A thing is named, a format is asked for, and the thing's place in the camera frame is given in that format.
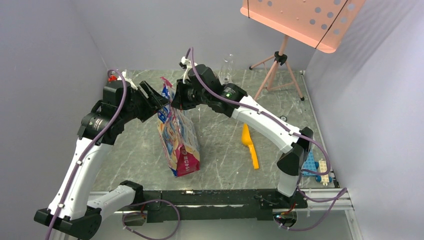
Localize colourful pet food bag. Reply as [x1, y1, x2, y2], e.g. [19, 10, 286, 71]
[156, 76, 201, 178]

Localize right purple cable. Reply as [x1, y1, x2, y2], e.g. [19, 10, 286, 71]
[184, 46, 348, 232]

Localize blue building base plate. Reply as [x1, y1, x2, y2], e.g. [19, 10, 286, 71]
[301, 150, 318, 177]

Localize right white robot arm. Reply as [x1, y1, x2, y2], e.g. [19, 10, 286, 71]
[171, 56, 314, 208]

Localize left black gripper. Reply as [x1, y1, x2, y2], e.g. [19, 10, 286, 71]
[120, 80, 171, 124]

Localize yellow plastic scoop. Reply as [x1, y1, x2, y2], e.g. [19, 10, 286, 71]
[241, 123, 260, 170]

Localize purple cable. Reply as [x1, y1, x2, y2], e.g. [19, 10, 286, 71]
[43, 68, 128, 240]
[184, 46, 348, 232]

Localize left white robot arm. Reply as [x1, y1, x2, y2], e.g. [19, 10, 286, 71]
[34, 69, 169, 240]

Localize pink music stand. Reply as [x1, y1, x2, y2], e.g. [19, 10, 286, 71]
[240, 0, 366, 101]

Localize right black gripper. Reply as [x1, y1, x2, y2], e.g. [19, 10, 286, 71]
[170, 78, 210, 111]

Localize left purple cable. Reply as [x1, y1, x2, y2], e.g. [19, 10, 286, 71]
[43, 68, 128, 240]

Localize white toy brick car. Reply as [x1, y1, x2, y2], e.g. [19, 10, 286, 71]
[314, 159, 333, 186]

